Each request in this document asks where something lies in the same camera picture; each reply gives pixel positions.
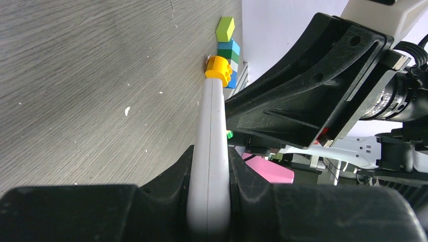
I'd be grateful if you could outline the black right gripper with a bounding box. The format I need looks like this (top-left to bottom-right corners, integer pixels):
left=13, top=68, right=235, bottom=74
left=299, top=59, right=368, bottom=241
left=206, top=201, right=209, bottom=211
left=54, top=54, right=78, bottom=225
left=225, top=13, right=411, bottom=149

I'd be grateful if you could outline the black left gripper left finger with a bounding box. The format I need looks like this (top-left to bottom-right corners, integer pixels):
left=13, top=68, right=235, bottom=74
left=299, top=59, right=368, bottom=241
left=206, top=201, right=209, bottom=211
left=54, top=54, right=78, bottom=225
left=1, top=146, right=193, bottom=241

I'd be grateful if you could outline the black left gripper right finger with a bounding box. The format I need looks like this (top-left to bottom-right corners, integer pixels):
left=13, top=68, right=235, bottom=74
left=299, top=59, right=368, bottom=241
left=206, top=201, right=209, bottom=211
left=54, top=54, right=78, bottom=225
left=228, top=148, right=427, bottom=241

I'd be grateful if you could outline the white air conditioner remote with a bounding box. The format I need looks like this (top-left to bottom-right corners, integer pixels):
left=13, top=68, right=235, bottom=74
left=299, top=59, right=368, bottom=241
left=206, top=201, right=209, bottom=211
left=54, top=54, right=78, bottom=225
left=186, top=78, right=231, bottom=239

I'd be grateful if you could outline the gold green battery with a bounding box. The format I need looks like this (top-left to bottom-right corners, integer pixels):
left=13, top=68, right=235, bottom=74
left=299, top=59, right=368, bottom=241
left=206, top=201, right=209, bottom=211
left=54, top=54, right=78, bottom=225
left=227, top=130, right=234, bottom=139

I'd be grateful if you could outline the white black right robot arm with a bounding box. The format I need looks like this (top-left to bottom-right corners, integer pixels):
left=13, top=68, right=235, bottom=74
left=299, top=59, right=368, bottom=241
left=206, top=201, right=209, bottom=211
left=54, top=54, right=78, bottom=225
left=225, top=13, right=427, bottom=185

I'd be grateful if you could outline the pink plastic object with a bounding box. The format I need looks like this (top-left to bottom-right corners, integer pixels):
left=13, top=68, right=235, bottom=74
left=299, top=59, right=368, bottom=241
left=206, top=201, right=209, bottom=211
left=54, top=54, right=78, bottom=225
left=242, top=153, right=294, bottom=184

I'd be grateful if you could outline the blue green white brick stack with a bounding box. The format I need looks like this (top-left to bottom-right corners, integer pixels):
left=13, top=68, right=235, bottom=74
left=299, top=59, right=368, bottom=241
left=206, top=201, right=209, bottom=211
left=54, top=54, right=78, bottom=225
left=217, top=39, right=240, bottom=89

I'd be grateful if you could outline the yellow toy brick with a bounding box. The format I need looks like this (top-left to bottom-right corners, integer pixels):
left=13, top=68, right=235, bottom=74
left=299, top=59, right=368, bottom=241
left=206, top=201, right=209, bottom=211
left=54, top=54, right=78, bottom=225
left=205, top=55, right=233, bottom=88

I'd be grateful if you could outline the lime green toy brick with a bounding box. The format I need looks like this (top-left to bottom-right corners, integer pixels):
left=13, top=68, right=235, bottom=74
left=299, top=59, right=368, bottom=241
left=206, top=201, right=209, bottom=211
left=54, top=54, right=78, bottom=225
left=216, top=17, right=235, bottom=42

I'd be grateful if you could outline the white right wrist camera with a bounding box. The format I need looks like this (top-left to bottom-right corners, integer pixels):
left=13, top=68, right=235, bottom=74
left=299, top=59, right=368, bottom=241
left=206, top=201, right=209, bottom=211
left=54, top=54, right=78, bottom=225
left=340, top=0, right=427, bottom=46

